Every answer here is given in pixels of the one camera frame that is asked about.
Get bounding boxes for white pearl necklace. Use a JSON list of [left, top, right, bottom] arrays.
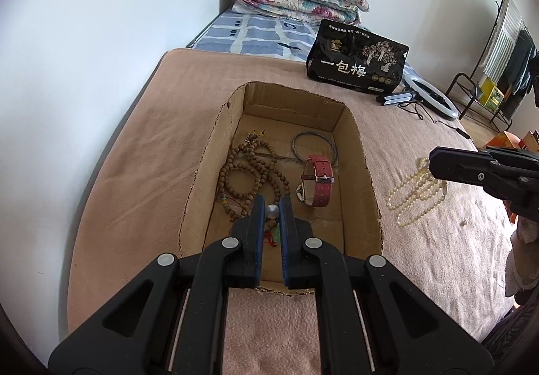
[[385, 156, 448, 228]]

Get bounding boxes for blue bangle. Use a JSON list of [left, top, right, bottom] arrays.
[[290, 131, 339, 165]]

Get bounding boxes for white pearl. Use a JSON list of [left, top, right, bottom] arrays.
[[265, 204, 280, 220]]

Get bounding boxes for brown wooden bead necklace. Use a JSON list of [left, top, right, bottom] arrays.
[[215, 130, 292, 247]]

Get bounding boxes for orange cardboard box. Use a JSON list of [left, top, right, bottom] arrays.
[[485, 131, 539, 152]]

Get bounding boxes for black metal rack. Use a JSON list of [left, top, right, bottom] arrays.
[[445, 0, 525, 132]]

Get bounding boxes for hanging clothes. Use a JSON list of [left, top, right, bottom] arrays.
[[479, 0, 537, 99]]

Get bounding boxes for green jade pendant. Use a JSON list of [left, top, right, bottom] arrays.
[[264, 219, 281, 247]]

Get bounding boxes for black snack bag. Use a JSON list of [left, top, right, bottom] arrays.
[[306, 20, 409, 95]]

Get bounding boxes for blue checked bed sheet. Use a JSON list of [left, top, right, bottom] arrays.
[[185, 6, 422, 81]]

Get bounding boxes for white ring light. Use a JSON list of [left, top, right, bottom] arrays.
[[404, 75, 459, 121]]

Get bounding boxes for black ring light cable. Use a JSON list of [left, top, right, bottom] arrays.
[[397, 101, 473, 141]]

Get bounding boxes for black ring light stand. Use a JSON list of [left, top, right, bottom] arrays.
[[377, 91, 417, 106]]

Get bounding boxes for red strap wristwatch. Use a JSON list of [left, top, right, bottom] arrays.
[[296, 155, 335, 207]]

